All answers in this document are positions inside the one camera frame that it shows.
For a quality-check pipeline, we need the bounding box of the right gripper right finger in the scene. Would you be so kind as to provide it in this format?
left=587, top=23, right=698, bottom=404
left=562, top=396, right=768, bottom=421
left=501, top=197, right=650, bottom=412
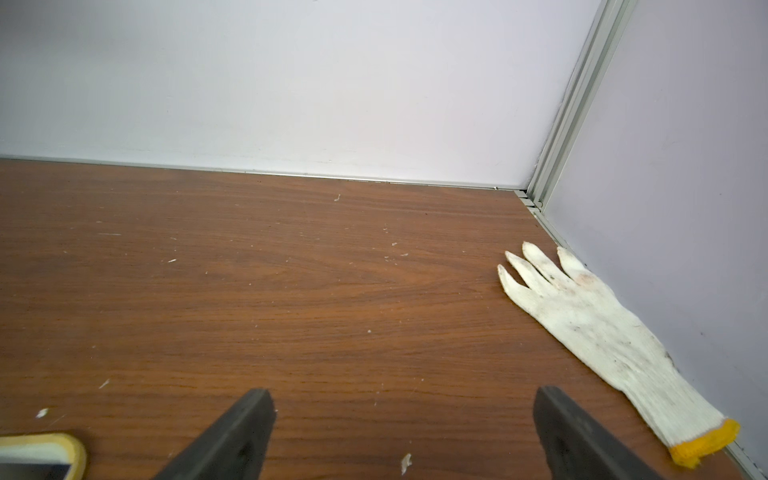
left=533, top=386, right=660, bottom=480

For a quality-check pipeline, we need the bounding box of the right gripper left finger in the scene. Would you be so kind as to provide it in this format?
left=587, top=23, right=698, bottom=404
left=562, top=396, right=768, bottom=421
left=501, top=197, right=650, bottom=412
left=154, top=389, right=277, bottom=480

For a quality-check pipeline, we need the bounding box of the cream cutting board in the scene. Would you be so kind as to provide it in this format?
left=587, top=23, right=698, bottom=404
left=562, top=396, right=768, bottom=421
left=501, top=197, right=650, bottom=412
left=1, top=433, right=87, bottom=480

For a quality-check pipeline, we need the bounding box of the black kitchen knife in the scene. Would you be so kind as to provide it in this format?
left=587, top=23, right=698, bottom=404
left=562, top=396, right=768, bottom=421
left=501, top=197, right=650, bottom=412
left=0, top=463, right=71, bottom=480

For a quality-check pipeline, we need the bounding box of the white work glove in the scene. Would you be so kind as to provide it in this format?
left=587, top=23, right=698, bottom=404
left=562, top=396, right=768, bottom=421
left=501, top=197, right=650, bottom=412
left=497, top=242, right=740, bottom=469

